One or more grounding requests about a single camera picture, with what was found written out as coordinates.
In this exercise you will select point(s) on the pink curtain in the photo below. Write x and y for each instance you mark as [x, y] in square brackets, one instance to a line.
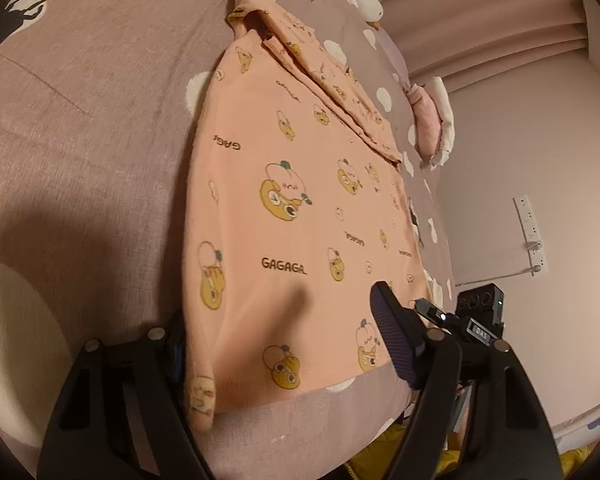
[465, 41]

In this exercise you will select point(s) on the white wall power strip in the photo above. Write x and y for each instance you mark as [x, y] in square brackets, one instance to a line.
[533, 243]

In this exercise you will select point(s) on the peach cartoon print shirt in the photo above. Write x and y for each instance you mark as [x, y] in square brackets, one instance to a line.
[295, 208]

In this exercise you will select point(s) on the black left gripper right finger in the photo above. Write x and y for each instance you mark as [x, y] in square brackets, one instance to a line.
[507, 434]

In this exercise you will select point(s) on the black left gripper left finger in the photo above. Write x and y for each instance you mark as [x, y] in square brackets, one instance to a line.
[89, 435]

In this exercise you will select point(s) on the mauve polka dot bedspread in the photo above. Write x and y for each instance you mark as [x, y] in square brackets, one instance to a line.
[98, 103]

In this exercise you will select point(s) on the black tracking camera box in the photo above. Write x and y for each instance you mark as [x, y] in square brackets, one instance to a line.
[484, 303]

